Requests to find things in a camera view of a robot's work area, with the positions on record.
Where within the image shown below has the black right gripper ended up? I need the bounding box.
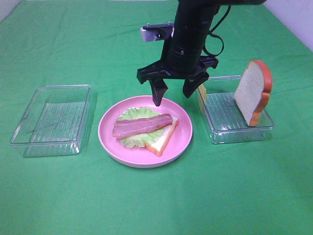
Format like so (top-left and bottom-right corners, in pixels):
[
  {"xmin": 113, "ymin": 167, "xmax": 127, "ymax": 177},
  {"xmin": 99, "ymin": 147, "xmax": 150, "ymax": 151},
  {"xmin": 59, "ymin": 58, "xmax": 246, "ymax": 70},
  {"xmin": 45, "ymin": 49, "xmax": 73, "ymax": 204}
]
[{"xmin": 136, "ymin": 39, "xmax": 218, "ymax": 107}]

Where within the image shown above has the yellow cheese slice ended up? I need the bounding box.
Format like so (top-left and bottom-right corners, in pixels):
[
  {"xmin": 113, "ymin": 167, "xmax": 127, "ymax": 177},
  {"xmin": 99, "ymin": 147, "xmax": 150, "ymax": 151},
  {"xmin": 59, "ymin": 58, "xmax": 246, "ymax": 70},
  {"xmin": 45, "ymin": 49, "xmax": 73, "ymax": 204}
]
[{"xmin": 197, "ymin": 84, "xmax": 206, "ymax": 116}]

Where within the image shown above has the green lettuce leaf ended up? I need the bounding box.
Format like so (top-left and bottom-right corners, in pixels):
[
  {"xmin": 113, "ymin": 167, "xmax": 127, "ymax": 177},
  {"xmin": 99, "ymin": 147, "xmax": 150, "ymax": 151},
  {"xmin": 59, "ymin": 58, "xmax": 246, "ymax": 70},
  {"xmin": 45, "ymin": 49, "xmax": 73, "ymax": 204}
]
[{"xmin": 116, "ymin": 107, "xmax": 165, "ymax": 148}]

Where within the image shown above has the toast bread slice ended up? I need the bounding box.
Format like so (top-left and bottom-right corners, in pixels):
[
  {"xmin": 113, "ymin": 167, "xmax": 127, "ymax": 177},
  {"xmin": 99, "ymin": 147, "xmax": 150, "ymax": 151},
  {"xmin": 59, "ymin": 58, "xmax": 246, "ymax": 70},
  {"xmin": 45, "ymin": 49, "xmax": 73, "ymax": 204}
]
[
  {"xmin": 234, "ymin": 60, "xmax": 273, "ymax": 126},
  {"xmin": 145, "ymin": 117, "xmax": 179, "ymax": 157}
]

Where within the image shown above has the bacon strip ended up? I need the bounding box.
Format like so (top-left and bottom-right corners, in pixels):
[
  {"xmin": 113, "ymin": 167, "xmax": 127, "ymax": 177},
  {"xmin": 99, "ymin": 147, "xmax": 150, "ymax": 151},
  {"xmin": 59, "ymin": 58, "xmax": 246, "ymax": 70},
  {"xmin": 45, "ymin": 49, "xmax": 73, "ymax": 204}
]
[{"xmin": 112, "ymin": 114, "xmax": 173, "ymax": 139}]

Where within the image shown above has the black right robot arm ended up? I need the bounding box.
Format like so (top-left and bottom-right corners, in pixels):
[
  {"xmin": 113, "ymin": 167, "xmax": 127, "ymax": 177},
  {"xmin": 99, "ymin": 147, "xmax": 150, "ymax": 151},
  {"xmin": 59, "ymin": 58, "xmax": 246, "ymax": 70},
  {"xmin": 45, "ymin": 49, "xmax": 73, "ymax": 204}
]
[{"xmin": 136, "ymin": 0, "xmax": 263, "ymax": 106}]

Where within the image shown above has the right clear plastic container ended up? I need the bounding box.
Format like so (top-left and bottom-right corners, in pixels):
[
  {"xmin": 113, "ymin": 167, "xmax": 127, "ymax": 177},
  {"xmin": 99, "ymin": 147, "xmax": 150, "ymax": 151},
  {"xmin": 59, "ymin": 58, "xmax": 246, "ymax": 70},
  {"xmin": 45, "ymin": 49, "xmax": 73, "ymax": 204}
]
[{"xmin": 202, "ymin": 75, "xmax": 274, "ymax": 144}]

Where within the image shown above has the clear plastic container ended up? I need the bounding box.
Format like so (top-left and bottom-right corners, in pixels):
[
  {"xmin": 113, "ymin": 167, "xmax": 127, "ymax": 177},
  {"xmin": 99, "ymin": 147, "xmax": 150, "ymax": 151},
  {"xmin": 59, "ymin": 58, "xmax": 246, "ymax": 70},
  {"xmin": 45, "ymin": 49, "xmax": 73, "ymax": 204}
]
[
  {"xmin": 10, "ymin": 85, "xmax": 91, "ymax": 158},
  {"xmin": 202, "ymin": 75, "xmax": 274, "ymax": 144}
]

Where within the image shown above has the pink round plate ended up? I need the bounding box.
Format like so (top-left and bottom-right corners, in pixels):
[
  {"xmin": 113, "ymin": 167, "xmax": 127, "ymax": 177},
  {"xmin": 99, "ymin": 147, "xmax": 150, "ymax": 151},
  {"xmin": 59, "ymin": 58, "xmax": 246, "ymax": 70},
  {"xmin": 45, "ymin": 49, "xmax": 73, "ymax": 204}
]
[{"xmin": 98, "ymin": 95, "xmax": 193, "ymax": 168}]

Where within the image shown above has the left clear plastic container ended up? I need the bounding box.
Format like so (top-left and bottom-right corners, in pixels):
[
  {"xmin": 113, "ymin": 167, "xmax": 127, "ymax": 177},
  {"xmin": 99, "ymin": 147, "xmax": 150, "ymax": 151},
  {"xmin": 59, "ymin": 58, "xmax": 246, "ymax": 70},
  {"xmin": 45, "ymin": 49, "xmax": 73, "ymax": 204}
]
[{"xmin": 10, "ymin": 85, "xmax": 91, "ymax": 158}]

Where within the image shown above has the green tablecloth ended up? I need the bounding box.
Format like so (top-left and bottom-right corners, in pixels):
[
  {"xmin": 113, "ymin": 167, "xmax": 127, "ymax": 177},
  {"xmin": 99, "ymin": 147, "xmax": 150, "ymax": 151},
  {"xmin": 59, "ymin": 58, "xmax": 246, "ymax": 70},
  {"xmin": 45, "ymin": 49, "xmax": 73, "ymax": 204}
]
[{"xmin": 0, "ymin": 0, "xmax": 313, "ymax": 235}]

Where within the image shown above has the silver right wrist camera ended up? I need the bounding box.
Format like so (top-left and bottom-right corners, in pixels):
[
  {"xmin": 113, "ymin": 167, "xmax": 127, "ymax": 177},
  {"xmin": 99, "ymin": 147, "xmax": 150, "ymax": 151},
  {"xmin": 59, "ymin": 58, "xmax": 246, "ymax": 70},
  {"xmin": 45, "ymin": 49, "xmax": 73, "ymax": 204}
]
[{"xmin": 140, "ymin": 22, "xmax": 174, "ymax": 42}]

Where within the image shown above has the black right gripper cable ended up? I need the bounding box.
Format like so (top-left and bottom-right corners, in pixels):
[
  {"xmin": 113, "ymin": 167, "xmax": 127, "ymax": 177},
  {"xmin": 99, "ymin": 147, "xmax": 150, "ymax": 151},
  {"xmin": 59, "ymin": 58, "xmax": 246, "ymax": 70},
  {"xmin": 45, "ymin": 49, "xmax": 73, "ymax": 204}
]
[{"xmin": 201, "ymin": 4, "xmax": 232, "ymax": 57}]

